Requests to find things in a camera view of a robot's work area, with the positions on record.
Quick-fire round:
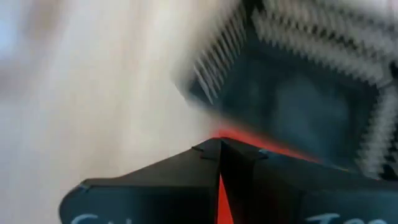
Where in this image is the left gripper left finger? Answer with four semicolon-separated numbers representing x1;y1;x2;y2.
58;138;222;224

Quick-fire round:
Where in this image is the black plastic slotted basket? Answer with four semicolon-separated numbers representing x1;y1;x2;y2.
172;0;398;181

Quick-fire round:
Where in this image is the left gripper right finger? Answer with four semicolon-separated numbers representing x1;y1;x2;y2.
220;138;398;224

